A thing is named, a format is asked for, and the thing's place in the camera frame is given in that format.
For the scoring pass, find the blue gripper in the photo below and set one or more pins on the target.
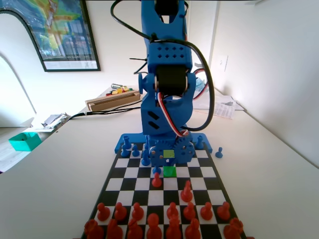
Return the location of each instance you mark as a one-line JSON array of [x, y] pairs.
[[160, 155]]

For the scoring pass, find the blue chess bishop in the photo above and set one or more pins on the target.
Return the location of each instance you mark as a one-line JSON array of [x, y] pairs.
[[147, 145]]

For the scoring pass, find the blue chess knight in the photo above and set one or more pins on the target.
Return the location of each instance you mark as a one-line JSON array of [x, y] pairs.
[[145, 160]]

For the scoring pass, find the blue chess rook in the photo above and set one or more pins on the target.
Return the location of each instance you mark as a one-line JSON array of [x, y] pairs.
[[126, 144], [198, 143]]

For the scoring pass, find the red chess pawn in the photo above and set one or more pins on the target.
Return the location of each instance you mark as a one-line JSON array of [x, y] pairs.
[[206, 212], [103, 213], [223, 212], [137, 213], [156, 181], [172, 212], [189, 212], [120, 212]]

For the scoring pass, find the red chess knight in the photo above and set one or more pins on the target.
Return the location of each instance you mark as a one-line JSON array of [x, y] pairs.
[[114, 230], [186, 194]]

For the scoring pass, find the red chess king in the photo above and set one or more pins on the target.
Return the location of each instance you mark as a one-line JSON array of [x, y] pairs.
[[173, 229]]

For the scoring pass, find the red chess bishop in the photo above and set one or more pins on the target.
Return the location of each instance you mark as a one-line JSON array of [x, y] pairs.
[[192, 230], [134, 230]]

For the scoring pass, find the red chess rook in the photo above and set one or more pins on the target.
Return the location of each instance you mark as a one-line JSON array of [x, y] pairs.
[[94, 230], [233, 230]]

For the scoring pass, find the black and white chessboard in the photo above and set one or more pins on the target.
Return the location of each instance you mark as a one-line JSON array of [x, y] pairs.
[[172, 185]]

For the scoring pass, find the printed paper sheet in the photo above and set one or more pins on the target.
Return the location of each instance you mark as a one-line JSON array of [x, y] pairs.
[[223, 110]]

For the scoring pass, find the stack of papers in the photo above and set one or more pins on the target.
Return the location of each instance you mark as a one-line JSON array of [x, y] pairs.
[[224, 100]]

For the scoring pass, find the long cardboard box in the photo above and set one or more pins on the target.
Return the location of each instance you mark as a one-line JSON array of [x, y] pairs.
[[113, 101]]

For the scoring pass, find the yellow toy block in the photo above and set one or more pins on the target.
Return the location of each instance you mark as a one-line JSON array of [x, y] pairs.
[[115, 92]]

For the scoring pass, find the silver metal can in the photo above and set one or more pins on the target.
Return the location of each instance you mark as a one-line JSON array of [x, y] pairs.
[[115, 86]]

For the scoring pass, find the black zip tie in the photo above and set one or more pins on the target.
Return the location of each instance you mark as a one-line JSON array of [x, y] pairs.
[[137, 59]]

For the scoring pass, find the crumpled grey packaging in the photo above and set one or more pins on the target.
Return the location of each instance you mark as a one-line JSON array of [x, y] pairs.
[[54, 120]]

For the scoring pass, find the green plastic bin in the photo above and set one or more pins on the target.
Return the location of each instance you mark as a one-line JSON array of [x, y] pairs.
[[25, 142]]

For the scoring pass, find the black framed map poster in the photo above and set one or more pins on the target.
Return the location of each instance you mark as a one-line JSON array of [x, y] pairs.
[[67, 35]]

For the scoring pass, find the blue arm base plate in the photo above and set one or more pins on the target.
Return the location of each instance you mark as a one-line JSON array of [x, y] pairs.
[[135, 138]]

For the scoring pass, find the white light switch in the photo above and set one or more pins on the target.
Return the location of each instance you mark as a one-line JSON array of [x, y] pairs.
[[223, 62]]

